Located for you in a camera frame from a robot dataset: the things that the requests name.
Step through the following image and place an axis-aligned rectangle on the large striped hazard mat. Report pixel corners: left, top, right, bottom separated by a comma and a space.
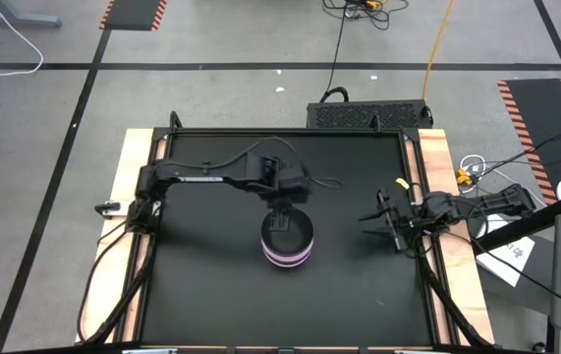
496, 77, 561, 207

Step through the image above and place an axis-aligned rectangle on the white coiled cable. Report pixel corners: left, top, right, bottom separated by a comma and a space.
458, 153, 488, 182

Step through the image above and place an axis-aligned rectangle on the wooden table board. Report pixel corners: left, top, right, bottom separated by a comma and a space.
76, 127, 496, 348

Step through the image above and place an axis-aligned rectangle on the pink ribbed bowl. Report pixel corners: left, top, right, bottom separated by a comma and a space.
260, 238, 315, 260

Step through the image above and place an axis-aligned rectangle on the black cable bundle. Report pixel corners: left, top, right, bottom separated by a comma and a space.
321, 0, 410, 31

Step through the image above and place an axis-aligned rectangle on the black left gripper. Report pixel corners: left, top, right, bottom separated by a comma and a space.
258, 160, 312, 233

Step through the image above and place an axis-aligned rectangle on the small striped hazard mat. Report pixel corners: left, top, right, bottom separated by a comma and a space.
98, 0, 169, 32

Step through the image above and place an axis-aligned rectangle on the long grey table foot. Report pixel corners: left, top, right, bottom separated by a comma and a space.
0, 0, 63, 29

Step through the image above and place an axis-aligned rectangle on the black aluminium table frame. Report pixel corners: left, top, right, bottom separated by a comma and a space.
83, 110, 495, 354

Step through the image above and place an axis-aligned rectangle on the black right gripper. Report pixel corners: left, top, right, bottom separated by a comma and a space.
357, 188, 429, 254

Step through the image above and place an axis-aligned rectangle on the yellow hanging cable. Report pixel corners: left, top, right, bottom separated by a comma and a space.
421, 0, 456, 101

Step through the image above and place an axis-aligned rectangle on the thick black cable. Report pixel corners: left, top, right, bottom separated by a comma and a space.
76, 226, 132, 344

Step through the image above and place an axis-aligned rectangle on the black clamp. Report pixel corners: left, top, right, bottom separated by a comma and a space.
93, 200, 123, 218

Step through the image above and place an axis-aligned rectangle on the black perforated computer case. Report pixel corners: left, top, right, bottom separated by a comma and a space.
306, 98, 434, 131

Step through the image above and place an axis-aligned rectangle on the white paper sheet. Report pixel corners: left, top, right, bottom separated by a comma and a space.
475, 214, 537, 289

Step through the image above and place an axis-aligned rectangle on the black metal beam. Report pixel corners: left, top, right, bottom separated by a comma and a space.
470, 195, 561, 256

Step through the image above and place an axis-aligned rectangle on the white floor cable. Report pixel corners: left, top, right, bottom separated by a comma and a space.
0, 0, 45, 79

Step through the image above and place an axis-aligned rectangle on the black computer power cable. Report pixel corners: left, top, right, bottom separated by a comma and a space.
318, 0, 351, 104

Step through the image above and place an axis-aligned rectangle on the black floor cable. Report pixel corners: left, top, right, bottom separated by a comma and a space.
483, 127, 561, 176

